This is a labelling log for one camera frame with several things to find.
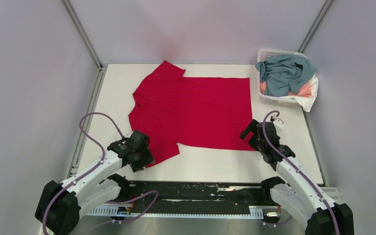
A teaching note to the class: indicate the teal t-shirt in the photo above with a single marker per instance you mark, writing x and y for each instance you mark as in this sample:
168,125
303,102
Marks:
284,73

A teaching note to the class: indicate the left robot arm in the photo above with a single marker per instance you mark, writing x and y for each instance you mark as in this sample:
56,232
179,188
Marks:
63,204

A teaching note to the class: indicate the white plastic laundry basket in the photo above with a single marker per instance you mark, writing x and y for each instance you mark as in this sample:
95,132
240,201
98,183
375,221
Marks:
263,54

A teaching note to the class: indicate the white t-shirt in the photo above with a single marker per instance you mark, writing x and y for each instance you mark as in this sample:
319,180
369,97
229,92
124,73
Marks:
307,102

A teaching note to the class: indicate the salmon pink t-shirt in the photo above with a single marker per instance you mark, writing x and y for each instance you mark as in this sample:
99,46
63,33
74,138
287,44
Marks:
304,91

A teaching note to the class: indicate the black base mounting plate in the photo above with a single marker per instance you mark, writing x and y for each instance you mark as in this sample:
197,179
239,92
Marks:
174,198

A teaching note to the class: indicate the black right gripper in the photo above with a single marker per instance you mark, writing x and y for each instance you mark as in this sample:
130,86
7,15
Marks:
250,128

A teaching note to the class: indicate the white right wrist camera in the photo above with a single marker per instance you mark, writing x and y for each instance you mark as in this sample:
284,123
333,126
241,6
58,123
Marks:
278,123

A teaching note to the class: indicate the red t-shirt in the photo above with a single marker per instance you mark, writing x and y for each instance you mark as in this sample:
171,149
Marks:
207,112

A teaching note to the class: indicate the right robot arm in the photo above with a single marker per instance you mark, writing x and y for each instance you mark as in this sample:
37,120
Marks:
292,189

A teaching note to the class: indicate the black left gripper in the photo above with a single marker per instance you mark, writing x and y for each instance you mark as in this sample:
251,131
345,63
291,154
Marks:
148,158

